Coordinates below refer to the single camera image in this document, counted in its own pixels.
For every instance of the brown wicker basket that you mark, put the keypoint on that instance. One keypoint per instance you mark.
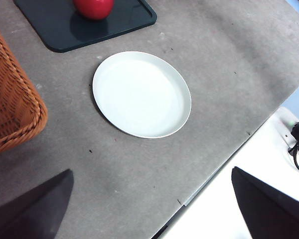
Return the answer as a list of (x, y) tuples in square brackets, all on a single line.
[(10, 99)]

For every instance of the black rectangular tray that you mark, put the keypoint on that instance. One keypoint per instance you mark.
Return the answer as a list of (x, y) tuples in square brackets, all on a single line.
[(114, 27)]

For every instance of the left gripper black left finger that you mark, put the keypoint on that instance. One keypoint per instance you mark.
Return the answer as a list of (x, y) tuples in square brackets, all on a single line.
[(32, 209)]

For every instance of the grey round plate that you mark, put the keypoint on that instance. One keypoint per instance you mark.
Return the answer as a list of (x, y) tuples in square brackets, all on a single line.
[(139, 97)]

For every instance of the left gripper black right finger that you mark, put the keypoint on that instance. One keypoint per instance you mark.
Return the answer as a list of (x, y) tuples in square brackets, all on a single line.
[(271, 209)]

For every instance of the red tomato with green stem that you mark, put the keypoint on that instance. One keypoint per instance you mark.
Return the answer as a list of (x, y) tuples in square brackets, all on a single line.
[(94, 8)]

